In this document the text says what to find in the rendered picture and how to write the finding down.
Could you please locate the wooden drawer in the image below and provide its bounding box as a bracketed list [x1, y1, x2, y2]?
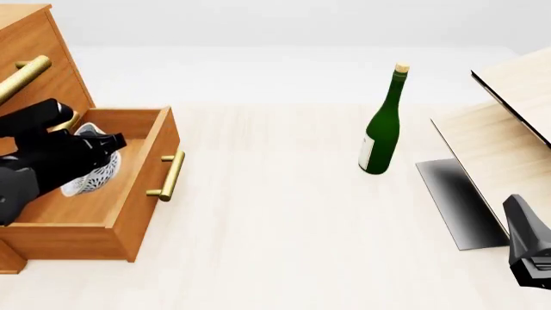
[0, 106, 182, 264]

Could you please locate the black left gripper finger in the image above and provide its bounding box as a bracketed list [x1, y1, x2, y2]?
[88, 132, 128, 152]

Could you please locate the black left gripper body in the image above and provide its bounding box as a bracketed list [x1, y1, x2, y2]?
[15, 128, 108, 195]

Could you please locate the pale wooden rack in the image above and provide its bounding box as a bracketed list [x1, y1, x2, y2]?
[415, 46, 551, 251]

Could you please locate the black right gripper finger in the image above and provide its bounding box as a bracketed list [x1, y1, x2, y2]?
[502, 193, 551, 259]

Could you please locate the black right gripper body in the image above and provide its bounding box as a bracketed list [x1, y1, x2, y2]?
[508, 246, 551, 288]

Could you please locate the wooden cabinet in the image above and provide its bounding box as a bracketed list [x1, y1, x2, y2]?
[0, 3, 96, 276]

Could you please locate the brass drawer handle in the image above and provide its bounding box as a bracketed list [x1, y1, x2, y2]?
[0, 54, 53, 106]
[145, 150, 187, 203]
[47, 110, 83, 133]

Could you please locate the green wine bottle with cork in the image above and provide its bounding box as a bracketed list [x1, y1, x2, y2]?
[356, 61, 411, 176]

